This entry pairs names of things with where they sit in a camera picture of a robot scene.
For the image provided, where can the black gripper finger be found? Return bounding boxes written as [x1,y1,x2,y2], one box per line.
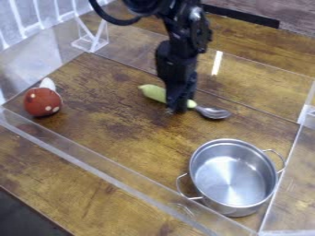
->
[165,82,197,113]

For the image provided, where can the red toy mushroom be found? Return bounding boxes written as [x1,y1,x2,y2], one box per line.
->
[24,77,62,117]

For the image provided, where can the clear acrylic triangular bracket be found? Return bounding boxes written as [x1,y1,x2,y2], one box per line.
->
[70,18,109,53]

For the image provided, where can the clear acrylic enclosure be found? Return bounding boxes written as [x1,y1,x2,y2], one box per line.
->
[0,0,315,236]

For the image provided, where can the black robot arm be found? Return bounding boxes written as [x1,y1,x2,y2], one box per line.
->
[122,0,212,113]

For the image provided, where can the stainless steel pot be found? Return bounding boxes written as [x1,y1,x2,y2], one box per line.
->
[176,138,285,218]

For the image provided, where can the black strip on table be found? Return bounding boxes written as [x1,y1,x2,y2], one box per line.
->
[203,4,280,29]

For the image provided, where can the green handled metal spoon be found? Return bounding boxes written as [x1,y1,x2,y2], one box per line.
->
[137,84,231,120]

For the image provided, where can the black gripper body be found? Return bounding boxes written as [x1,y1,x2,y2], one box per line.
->
[154,41,197,101]

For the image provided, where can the black cable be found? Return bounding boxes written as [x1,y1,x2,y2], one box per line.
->
[86,0,142,27]

